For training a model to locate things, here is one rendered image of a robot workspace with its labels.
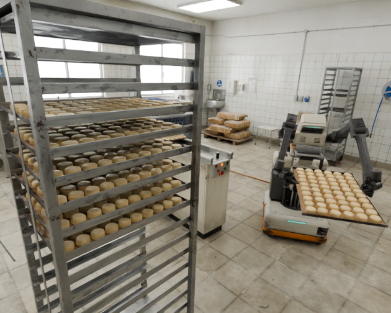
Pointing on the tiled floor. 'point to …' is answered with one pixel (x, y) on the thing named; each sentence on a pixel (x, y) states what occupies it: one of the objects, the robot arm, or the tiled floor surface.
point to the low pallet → (228, 138)
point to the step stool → (268, 133)
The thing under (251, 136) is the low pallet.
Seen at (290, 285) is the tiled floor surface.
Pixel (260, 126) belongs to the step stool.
